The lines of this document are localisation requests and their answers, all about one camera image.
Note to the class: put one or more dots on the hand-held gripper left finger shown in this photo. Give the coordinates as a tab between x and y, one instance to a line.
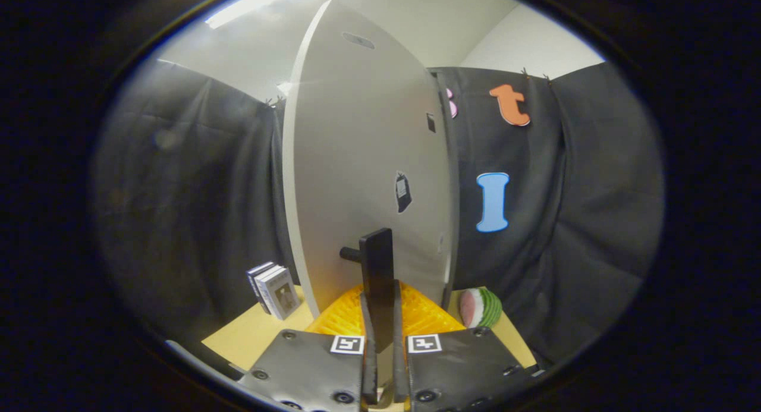
370	364

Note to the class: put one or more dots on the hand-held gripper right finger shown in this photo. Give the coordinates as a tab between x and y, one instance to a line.
399	364

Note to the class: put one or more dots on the grey shoe cabinet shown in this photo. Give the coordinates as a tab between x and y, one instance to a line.
455	222

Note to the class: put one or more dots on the white shoe cabinet door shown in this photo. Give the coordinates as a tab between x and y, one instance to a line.
357	150

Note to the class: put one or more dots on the watermelon slice toy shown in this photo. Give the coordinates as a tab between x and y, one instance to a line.
478	308

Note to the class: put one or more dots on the grey portrait cover book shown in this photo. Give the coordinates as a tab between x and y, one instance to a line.
282	293

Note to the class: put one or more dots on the dark blue book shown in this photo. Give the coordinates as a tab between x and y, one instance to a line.
254	276

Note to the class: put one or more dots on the black backdrop cloth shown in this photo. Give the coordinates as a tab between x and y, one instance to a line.
594	192

